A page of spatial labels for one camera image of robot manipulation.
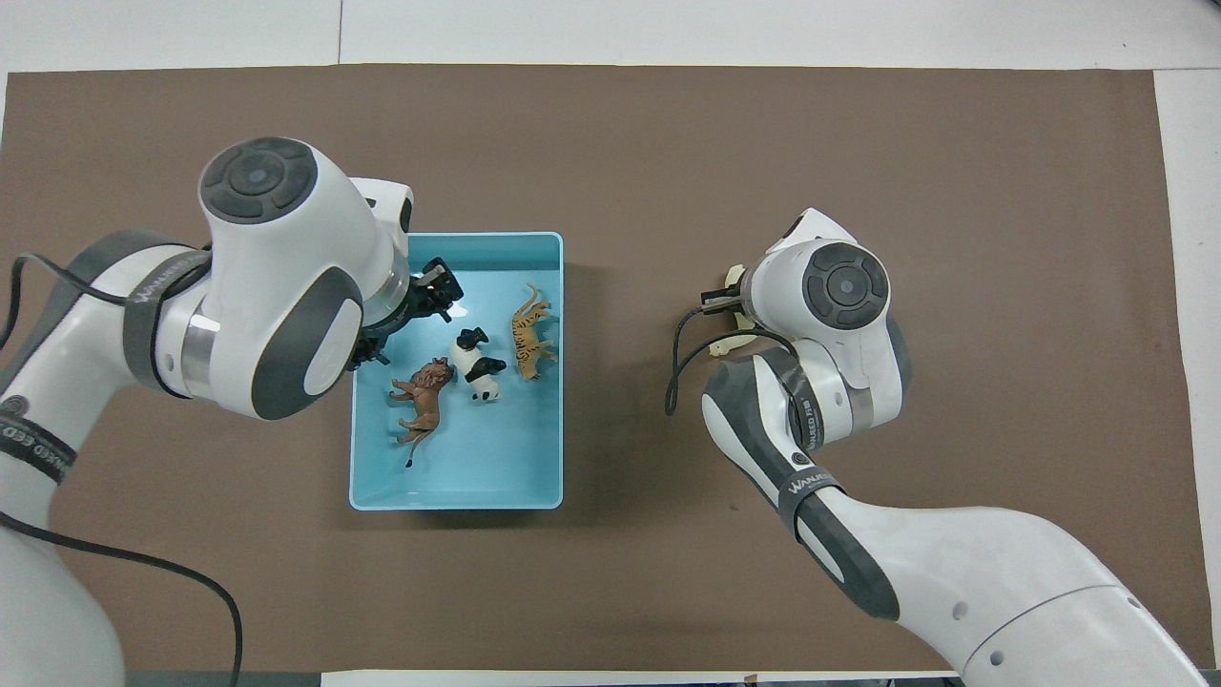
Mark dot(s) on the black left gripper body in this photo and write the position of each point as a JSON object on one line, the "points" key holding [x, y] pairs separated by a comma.
{"points": [[391, 324]]}

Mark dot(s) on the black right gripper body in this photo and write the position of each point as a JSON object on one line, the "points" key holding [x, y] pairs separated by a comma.
{"points": [[723, 298]]}

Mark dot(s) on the cream llama toy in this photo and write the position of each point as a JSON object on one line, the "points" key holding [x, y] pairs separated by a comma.
{"points": [[734, 277]]}

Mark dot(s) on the black and white panda toy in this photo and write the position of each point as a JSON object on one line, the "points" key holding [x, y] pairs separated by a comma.
{"points": [[472, 363]]}

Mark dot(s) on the brown lion toy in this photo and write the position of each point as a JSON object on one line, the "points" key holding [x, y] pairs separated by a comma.
{"points": [[427, 396]]}

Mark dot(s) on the orange striped tiger toy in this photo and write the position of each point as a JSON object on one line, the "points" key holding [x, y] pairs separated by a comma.
{"points": [[529, 334]]}

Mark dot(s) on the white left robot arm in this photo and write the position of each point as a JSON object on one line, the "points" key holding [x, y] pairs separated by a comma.
{"points": [[267, 277]]}

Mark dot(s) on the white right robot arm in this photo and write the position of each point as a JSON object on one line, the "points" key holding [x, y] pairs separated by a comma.
{"points": [[839, 401]]}

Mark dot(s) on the light blue plastic storage box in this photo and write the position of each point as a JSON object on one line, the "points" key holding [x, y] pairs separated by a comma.
{"points": [[477, 458]]}

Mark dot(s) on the brown table mat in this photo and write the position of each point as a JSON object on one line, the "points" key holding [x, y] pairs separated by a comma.
{"points": [[668, 153]]}

